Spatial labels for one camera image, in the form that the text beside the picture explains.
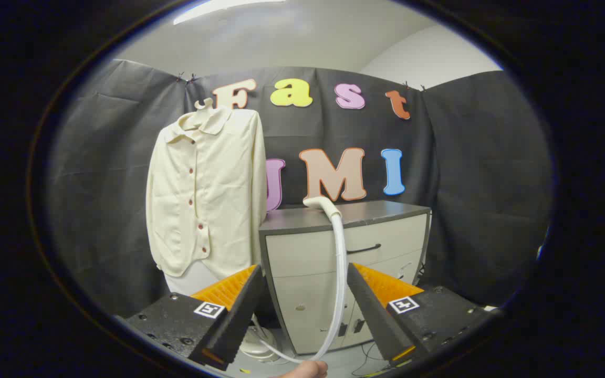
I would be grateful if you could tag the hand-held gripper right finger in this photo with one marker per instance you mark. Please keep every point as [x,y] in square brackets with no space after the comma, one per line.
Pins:
[376,315]

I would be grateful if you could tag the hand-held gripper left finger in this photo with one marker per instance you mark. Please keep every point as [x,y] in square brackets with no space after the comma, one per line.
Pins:
[234,320]

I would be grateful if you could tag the white garment steamer base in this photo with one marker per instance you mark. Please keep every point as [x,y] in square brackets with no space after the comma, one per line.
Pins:
[260,347]

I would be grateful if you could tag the cream button shirt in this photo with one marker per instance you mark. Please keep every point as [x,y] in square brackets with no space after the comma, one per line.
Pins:
[218,210]

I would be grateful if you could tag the white garment support board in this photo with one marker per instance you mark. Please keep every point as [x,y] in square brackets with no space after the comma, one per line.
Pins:
[192,278]

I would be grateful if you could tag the white cabinet with grey top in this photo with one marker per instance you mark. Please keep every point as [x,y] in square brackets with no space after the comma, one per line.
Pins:
[302,252]

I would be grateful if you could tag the cream plastic hanger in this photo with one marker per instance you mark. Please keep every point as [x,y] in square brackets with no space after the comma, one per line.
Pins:
[205,104]

